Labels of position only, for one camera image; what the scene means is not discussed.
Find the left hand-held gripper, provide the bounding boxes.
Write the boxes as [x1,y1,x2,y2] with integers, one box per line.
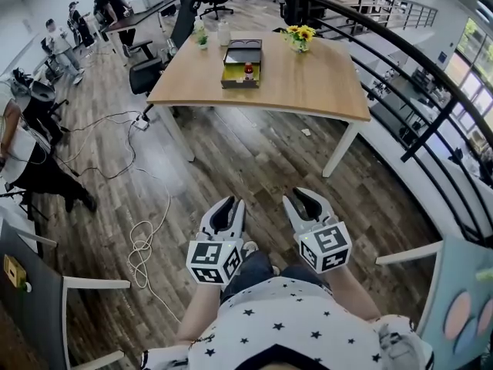
[186,195,247,287]

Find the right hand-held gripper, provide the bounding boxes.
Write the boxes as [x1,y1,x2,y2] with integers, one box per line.
[282,187,354,275]

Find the black and yellow tray box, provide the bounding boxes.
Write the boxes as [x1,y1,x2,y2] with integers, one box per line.
[220,39,264,90]

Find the person's right forearm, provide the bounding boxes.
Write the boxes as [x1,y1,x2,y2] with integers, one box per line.
[322,262,382,323]

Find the person's left forearm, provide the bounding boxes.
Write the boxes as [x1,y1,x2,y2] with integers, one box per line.
[175,281,225,346]

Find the person's dark jeans legs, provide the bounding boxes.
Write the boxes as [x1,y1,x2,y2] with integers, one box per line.
[221,251,328,304]

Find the white table leg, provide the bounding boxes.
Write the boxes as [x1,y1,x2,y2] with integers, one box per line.
[321,120,364,179]
[157,106,196,163]

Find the white star-print shirt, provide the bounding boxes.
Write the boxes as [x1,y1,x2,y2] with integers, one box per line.
[140,277,435,370]

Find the sunflower bouquet in vase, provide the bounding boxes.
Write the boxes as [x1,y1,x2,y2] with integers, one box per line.
[280,25,317,54]

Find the blue panel with pink ovals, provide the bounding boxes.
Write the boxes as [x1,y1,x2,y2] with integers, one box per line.
[375,236,493,370]

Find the white jug with lid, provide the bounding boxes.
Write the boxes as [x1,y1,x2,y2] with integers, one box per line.
[216,18,233,47]

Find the wooden table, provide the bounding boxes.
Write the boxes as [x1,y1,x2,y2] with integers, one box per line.
[288,0,493,248]

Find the white-framed dark chair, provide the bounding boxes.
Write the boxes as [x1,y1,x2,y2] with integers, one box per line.
[0,217,132,370]

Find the dark long desk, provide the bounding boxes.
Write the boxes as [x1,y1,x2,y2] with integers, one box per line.
[100,0,196,67]

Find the white looped floor cable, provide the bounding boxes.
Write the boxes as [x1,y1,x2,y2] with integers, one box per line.
[126,166,183,325]

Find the thin floor cable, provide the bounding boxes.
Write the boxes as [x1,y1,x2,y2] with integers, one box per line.
[49,109,140,181]

